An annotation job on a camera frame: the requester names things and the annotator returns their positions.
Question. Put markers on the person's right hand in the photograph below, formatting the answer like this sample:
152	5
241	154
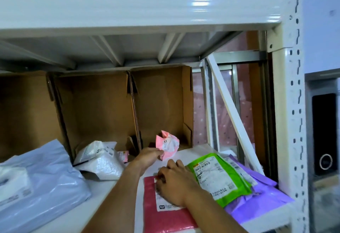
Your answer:
178	185

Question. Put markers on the white mailer bag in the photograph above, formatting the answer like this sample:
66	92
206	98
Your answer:
103	163

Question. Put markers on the person's left forearm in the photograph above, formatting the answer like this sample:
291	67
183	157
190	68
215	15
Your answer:
117	203

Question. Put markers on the open brown cardboard box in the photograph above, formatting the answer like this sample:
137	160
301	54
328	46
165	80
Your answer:
95	108
26	113
159	102

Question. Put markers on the person's left hand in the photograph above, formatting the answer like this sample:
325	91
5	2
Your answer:
146	158

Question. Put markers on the grey device housing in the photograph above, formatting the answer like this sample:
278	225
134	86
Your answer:
308	123

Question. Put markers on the large grey-blue mailer bag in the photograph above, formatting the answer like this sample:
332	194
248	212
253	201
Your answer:
53	187

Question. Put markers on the small pink packet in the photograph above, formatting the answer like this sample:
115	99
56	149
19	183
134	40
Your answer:
122	156

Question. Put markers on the purple mailer bag front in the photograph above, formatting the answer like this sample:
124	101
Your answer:
263	178

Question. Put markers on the person's right forearm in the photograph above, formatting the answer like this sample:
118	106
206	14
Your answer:
212	214

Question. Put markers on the white metal shelf rack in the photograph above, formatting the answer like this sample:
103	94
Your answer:
106	12

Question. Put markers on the purple mailer bag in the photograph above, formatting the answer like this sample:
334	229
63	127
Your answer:
260	203
263	178

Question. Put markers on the green mailer bag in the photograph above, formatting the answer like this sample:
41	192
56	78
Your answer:
233	195

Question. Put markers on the red mailer bag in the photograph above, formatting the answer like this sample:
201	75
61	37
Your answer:
164	219

